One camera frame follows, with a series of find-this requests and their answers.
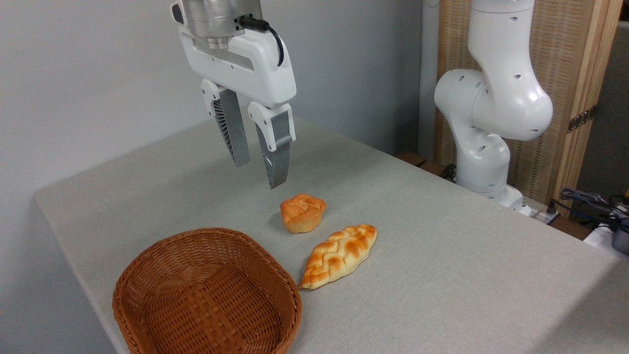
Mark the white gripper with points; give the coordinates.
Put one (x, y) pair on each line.
(258, 73)

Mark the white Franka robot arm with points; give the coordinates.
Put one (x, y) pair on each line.
(496, 98)

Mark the round orange bread roll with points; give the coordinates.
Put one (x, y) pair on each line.
(302, 212)

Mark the long braided bread loaf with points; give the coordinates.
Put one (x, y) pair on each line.
(339, 255)

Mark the brown woven wicker basket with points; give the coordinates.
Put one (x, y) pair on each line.
(206, 295)

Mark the brown wooden platform board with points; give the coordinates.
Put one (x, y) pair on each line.
(417, 161)

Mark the grey tablecloth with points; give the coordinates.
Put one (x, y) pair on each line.
(442, 275)

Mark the wooden bamboo folding screen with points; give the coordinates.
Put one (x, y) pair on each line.
(565, 59)

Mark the metal screen hinge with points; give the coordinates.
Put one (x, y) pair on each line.
(582, 119)

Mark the blue-grey device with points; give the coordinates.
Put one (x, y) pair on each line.
(621, 238)

